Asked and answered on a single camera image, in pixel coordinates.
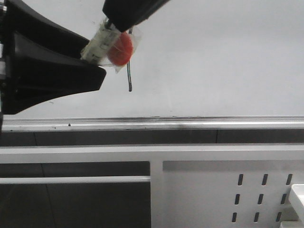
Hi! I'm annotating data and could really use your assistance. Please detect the red round magnet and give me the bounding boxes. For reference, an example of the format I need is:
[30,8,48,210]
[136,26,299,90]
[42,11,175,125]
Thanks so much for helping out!
[107,32,133,66]

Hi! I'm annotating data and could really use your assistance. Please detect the white metal pegboard frame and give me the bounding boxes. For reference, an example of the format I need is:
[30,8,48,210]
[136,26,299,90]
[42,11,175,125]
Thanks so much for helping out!
[0,144,304,228]

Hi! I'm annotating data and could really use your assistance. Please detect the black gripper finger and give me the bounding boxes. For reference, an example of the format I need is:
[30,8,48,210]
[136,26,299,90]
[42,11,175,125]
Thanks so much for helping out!
[1,0,106,114]
[103,0,168,32]

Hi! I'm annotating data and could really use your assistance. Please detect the aluminium whiteboard tray rail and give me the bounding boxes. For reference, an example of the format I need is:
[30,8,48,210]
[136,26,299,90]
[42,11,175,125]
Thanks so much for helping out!
[2,116,304,133]

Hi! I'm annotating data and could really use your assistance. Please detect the white plastic bin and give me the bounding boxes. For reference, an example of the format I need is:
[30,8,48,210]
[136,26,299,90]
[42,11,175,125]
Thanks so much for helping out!
[279,184,304,228]

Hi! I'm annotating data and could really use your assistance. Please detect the white whiteboard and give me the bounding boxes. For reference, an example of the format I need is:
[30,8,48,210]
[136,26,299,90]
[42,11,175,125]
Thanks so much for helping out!
[8,0,304,119]

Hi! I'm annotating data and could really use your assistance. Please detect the white whiteboard marker pen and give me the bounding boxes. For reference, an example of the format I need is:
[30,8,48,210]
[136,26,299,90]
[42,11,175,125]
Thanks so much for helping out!
[81,18,121,65]

